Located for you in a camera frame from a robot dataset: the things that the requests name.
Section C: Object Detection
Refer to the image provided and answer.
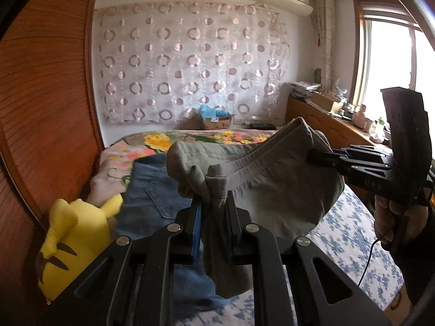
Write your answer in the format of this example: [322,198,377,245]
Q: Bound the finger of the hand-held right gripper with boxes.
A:
[334,145,393,164]
[306,150,391,179]

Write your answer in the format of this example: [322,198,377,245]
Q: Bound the wooden cabinet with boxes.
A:
[285,94,391,152]

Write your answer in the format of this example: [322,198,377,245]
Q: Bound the grey-green pants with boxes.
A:
[166,117,346,298]

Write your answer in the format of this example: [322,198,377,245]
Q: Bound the colourful flower quilt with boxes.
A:
[90,130,280,208]

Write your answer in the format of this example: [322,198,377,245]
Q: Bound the wooden wardrobe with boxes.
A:
[0,0,105,315]

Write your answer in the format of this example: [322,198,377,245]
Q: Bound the open cardboard box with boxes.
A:
[310,90,344,112]

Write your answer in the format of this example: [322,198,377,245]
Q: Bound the pink jar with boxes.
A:
[353,104,368,128]

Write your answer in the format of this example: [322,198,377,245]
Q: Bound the yellow plush toy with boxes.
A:
[35,193,125,305]

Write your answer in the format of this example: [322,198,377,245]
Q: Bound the person's right hand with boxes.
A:
[374,198,434,247]

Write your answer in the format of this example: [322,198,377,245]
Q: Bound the stack of papers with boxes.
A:
[288,81,322,101]

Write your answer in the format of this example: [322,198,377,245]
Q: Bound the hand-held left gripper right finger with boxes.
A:
[224,190,391,326]

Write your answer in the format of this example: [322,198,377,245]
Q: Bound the black cable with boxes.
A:
[358,237,385,288]

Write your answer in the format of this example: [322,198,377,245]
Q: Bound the cardboard box with blue bag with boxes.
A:
[198,104,234,130]

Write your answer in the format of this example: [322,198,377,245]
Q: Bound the blue floral bed blanket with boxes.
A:
[200,186,406,326]

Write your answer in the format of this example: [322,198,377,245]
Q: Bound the person's right forearm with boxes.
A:
[387,238,435,310]

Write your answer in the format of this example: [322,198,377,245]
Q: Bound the circle pattern curtain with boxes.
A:
[94,2,292,125]

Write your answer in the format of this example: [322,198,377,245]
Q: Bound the white wrapped pipe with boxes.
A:
[313,0,336,86]

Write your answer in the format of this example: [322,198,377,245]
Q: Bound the folded blue jeans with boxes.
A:
[115,154,229,314]

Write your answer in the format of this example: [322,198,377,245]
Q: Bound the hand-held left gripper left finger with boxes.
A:
[37,195,205,326]

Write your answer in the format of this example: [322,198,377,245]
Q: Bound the window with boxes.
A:
[353,0,435,138]

